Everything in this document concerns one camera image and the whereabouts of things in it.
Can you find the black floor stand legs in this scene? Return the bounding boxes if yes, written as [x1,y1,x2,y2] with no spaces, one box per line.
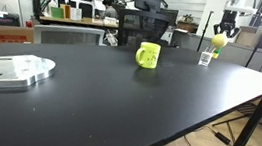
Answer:
[209,100,262,146]

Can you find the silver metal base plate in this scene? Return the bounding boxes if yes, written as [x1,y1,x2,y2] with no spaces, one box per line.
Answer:
[0,46,59,90]

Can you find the orange upright box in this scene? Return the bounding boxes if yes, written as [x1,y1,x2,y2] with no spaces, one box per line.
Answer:
[59,2,74,21]

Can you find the black floor cable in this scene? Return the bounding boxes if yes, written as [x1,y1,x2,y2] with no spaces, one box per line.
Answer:
[181,124,219,146]

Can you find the green box on desk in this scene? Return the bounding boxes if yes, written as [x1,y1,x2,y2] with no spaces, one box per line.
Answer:
[49,5,66,21]

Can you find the black power adapter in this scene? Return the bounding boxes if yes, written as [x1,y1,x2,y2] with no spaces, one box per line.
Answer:
[213,131,232,146]

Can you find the yellow ball on stick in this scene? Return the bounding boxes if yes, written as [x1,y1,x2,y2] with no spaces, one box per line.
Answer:
[205,32,230,55]

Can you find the small open cardboard box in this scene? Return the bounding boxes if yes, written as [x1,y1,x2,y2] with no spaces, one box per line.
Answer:
[232,23,261,50]

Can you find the black table leg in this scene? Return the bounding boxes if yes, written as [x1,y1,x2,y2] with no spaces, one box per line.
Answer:
[223,91,262,146]

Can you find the grey low cabinet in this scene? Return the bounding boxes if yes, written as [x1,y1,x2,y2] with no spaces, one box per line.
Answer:
[168,19,262,94]

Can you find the grey mesh office chair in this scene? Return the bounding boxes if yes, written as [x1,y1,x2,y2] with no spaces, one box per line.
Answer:
[31,16,107,54]

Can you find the yellow-green mug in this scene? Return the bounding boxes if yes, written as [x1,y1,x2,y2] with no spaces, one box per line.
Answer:
[132,39,165,71]

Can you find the wooden office desk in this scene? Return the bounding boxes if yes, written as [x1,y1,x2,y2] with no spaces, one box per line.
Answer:
[38,6,120,39]

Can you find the black thin stand pole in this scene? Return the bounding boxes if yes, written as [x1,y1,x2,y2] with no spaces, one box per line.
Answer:
[191,9,220,53]

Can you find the clear cup with QR code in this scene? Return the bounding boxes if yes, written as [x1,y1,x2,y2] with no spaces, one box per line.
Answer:
[196,50,216,68]

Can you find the black office chair with headrest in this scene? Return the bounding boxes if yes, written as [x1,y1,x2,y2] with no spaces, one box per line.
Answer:
[112,0,184,50]

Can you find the black equipment case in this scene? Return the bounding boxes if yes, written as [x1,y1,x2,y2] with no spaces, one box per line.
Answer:
[0,5,22,30]

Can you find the seated person with dark hair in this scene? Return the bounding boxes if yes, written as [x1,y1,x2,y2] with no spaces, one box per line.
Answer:
[100,0,119,21]

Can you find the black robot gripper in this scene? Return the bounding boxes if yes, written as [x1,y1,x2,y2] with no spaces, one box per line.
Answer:
[216,8,245,41]

